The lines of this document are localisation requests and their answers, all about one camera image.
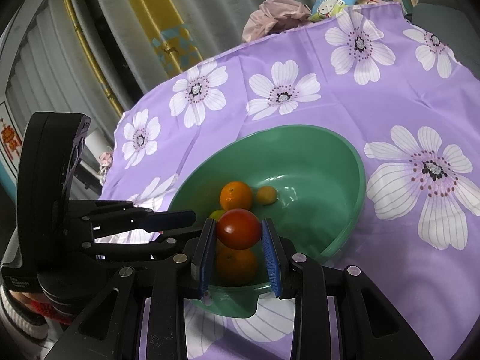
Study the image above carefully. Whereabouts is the floral cloth pile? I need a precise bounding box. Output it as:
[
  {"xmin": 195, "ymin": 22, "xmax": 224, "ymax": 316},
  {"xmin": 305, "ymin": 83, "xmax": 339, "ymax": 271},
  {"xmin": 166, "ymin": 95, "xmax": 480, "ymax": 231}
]
[{"xmin": 98, "ymin": 151, "xmax": 113, "ymax": 186}]

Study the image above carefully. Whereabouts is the yellow patterned curtain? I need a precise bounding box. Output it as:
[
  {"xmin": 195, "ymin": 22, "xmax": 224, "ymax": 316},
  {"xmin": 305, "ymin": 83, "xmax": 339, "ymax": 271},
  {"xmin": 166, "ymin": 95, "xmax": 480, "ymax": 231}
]
[{"xmin": 128, "ymin": 0, "xmax": 203, "ymax": 77}]

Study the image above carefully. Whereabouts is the left hand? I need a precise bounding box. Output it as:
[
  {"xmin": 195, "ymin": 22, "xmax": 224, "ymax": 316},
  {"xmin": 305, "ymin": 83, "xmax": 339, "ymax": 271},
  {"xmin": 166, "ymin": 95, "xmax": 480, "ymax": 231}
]
[{"xmin": 8, "ymin": 290, "xmax": 72, "ymax": 325}]

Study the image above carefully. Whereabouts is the grey sofa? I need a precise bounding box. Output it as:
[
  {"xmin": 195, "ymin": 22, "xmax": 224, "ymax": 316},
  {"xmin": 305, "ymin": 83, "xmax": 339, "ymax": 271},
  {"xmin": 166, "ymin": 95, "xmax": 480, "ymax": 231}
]
[{"xmin": 412, "ymin": 0, "xmax": 479, "ymax": 77}]

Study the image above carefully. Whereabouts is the small green fruit in bowl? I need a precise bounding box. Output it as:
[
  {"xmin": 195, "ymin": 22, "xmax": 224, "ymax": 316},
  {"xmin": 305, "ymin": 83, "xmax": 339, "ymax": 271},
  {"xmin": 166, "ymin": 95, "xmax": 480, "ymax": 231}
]
[{"xmin": 209, "ymin": 210, "xmax": 225, "ymax": 222}]

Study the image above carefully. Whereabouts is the large orange fruit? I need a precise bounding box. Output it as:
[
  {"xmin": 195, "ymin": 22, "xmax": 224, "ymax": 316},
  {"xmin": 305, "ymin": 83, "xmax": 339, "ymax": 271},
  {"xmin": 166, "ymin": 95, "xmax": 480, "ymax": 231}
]
[{"xmin": 220, "ymin": 181, "xmax": 253, "ymax": 211}]

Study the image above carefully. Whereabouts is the red cherry tomato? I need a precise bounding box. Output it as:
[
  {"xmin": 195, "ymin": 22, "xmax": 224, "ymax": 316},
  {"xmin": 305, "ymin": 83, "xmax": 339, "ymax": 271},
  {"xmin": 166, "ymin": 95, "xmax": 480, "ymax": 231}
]
[{"xmin": 216, "ymin": 209, "xmax": 262, "ymax": 250}]

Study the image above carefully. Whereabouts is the lower orange fruit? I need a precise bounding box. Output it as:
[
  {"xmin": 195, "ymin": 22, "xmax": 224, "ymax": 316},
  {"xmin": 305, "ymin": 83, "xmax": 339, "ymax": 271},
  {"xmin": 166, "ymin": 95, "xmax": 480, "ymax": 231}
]
[{"xmin": 215, "ymin": 241, "xmax": 259, "ymax": 285}]

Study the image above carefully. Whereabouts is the small yellow fruit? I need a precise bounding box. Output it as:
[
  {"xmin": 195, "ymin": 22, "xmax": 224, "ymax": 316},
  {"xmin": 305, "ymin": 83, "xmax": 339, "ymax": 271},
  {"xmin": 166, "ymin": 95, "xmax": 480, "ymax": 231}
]
[{"xmin": 256, "ymin": 185, "xmax": 278, "ymax": 206}]

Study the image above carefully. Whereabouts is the purple floral tablecloth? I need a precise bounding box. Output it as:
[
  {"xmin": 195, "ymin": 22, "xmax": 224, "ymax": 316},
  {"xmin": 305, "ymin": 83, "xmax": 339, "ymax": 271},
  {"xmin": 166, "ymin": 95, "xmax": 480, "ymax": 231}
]
[{"xmin": 102, "ymin": 3, "xmax": 479, "ymax": 359}]

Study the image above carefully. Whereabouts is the red chinese knot decoration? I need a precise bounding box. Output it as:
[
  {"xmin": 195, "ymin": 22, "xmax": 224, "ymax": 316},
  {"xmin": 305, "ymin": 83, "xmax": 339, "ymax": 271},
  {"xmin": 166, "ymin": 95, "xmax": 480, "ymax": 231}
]
[{"xmin": 1, "ymin": 118, "xmax": 22, "ymax": 164}]

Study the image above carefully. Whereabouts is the green plastic bowl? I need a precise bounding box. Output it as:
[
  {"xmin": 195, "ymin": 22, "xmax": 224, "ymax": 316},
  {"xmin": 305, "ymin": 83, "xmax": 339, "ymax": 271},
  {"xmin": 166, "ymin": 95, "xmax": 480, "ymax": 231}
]
[{"xmin": 170, "ymin": 125, "xmax": 366, "ymax": 318}]

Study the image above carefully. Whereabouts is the pink crumpled cloth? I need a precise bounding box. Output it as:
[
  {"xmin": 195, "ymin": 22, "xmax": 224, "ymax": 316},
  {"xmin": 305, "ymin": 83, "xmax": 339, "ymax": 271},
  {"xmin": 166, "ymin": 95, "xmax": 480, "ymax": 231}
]
[{"xmin": 241, "ymin": 0, "xmax": 312, "ymax": 42}]

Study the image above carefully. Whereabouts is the left forearm striped sleeve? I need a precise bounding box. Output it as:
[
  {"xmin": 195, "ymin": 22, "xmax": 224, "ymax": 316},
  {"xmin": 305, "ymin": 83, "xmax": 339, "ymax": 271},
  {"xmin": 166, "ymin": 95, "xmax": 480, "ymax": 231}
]
[{"xmin": 1, "ymin": 285, "xmax": 49, "ymax": 342}]

